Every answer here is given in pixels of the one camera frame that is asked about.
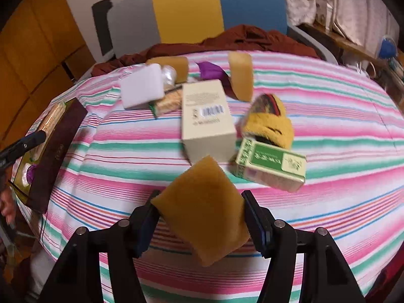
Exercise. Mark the purple ribbon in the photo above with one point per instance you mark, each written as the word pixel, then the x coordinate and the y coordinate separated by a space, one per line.
pixel 210 71

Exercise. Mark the yellow fuzzy sock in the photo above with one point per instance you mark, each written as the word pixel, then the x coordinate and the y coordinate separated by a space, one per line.
pixel 274 129

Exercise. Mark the yellow-brown sponge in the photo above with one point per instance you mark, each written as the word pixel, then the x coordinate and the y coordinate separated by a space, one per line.
pixel 173 66
pixel 202 208
pixel 240 75

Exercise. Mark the wooden wardrobe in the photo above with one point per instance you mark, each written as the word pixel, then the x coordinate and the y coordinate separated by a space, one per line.
pixel 31 53

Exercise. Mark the cracker packet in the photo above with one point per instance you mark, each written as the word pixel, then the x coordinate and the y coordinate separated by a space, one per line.
pixel 169 102

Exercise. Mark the blue round object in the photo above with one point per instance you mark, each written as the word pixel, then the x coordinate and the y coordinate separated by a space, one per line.
pixel 387 49

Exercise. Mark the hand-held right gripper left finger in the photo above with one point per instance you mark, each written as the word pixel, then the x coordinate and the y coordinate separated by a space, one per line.
pixel 148 224

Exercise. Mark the wooden shelf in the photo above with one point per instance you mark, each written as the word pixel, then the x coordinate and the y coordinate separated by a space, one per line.
pixel 347 44

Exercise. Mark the person's left hand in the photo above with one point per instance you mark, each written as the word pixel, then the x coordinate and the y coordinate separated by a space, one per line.
pixel 6 206

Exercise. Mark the rust brown cloth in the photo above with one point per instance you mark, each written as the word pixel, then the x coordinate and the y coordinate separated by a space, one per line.
pixel 252 39

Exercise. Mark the clear plastic bag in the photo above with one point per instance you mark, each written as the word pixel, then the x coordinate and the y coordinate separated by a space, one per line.
pixel 169 75

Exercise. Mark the striped blanket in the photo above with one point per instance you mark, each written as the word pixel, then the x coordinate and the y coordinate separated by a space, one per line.
pixel 315 116

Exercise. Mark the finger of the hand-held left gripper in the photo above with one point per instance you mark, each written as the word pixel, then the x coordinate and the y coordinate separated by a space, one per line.
pixel 22 146

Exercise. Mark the cream carton box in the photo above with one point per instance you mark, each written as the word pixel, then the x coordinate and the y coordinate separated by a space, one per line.
pixel 205 132

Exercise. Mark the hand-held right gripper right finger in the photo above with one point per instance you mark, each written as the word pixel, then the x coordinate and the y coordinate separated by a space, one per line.
pixel 257 224

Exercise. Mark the grey yellow blue chair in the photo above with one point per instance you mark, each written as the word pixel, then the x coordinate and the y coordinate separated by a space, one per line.
pixel 186 9

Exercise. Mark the green tea box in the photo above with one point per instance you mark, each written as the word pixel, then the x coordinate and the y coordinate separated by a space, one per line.
pixel 268 161

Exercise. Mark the white curtain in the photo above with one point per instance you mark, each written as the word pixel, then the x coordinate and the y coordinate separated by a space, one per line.
pixel 347 6

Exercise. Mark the brown tin lid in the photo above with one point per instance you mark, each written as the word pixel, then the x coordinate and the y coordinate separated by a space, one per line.
pixel 60 145

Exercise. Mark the white soap bar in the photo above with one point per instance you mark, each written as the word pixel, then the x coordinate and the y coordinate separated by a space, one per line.
pixel 142 86

